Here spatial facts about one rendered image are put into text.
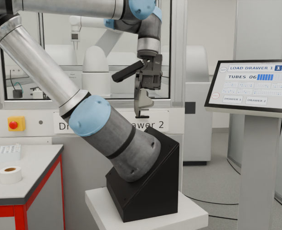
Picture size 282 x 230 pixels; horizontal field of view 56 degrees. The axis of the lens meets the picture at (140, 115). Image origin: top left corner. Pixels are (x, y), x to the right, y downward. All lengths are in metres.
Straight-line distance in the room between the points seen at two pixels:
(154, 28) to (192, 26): 3.91
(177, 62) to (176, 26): 0.18
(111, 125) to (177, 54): 0.83
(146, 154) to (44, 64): 0.38
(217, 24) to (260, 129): 3.63
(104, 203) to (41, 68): 0.43
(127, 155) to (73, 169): 0.84
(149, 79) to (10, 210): 0.61
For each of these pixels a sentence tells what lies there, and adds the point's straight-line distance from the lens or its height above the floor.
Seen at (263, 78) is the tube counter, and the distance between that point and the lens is 1.44.
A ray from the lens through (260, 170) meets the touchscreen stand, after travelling 1.52.
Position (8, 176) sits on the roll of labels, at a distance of 1.04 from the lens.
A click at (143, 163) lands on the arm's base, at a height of 0.91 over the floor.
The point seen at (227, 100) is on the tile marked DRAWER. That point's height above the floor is 1.00.
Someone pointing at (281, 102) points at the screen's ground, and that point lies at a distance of 1.36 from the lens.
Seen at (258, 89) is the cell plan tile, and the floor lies 1.05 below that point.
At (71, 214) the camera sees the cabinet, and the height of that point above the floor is 0.35.
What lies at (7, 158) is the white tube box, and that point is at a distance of 1.28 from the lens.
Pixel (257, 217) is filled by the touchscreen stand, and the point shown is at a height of 0.38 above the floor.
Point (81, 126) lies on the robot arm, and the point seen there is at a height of 1.01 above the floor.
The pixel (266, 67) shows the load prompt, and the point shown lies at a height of 1.16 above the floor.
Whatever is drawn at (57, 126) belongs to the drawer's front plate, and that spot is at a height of 0.86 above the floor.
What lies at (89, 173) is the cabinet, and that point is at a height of 0.59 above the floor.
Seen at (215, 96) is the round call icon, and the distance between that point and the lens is 1.42.
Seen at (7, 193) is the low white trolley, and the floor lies 0.76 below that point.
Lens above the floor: 1.15
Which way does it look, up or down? 10 degrees down
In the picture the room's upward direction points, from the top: straight up
